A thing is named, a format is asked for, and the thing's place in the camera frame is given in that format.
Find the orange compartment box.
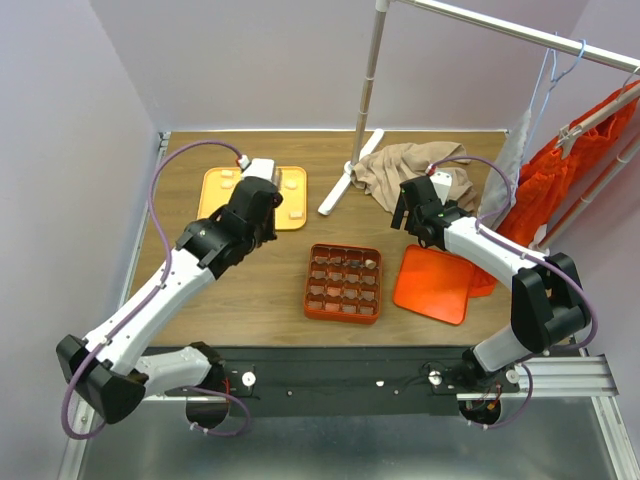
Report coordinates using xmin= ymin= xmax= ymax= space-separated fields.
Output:
xmin=303 ymin=243 xmax=382 ymax=325

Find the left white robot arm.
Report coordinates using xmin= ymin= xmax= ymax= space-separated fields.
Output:
xmin=56 ymin=176 xmax=283 ymax=424

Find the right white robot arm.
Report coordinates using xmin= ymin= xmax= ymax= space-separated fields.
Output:
xmin=391 ymin=176 xmax=596 ymax=392

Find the beige crumpled cloth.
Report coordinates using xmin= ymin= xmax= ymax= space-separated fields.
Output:
xmin=351 ymin=141 xmax=467 ymax=213

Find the light orange tray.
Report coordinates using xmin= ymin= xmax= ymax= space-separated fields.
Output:
xmin=196 ymin=166 xmax=307 ymax=231

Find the orange box lid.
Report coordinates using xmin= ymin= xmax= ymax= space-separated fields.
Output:
xmin=392 ymin=245 xmax=475 ymax=326

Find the grey garment on hanger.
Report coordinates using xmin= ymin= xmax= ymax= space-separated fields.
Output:
xmin=478 ymin=109 xmax=532 ymax=230

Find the orange garment on hanger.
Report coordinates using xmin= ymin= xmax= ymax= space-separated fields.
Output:
xmin=469 ymin=82 xmax=640 ymax=299

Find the wooden clothes hanger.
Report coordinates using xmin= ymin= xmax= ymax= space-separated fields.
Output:
xmin=555 ymin=67 xmax=639 ymax=159

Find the white clothes rack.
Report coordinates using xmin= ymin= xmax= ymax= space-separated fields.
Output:
xmin=318 ymin=1 xmax=639 ymax=216

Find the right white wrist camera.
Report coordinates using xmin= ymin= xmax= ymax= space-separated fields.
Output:
xmin=430 ymin=170 xmax=453 ymax=204

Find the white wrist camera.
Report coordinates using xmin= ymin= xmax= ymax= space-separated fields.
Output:
xmin=239 ymin=155 xmax=282 ymax=189
xmin=430 ymin=170 xmax=453 ymax=204

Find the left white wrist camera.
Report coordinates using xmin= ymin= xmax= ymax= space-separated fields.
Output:
xmin=239 ymin=155 xmax=282 ymax=189

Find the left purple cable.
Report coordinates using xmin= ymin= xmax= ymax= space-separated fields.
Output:
xmin=60 ymin=140 xmax=252 ymax=440

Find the purple cable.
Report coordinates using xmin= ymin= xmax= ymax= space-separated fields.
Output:
xmin=60 ymin=140 xmax=252 ymax=440
xmin=427 ymin=153 xmax=599 ymax=430

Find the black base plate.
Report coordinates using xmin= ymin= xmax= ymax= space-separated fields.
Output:
xmin=164 ymin=344 xmax=521 ymax=419

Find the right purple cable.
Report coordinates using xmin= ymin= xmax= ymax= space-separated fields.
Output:
xmin=427 ymin=153 xmax=599 ymax=430

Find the blue wire hanger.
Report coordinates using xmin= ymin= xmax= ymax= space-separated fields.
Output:
xmin=527 ymin=39 xmax=587 ymax=144

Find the aluminium rail frame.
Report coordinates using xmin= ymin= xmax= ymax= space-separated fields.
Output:
xmin=57 ymin=130 xmax=640 ymax=480

